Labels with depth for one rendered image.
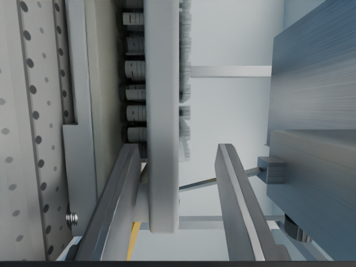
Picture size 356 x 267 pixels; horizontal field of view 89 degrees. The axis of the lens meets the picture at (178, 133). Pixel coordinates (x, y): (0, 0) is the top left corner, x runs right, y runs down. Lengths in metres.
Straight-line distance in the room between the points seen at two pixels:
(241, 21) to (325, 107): 3.50
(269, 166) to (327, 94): 0.31
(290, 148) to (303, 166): 0.03
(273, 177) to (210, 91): 3.26
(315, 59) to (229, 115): 3.03
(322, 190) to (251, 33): 3.78
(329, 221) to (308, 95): 0.40
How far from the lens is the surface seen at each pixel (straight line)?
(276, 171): 0.27
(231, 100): 3.57
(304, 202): 0.25
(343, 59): 0.52
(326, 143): 0.22
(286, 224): 0.30
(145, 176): 0.25
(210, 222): 1.33
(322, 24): 0.59
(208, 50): 3.64
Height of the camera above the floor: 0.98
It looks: 1 degrees up
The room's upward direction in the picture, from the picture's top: 90 degrees clockwise
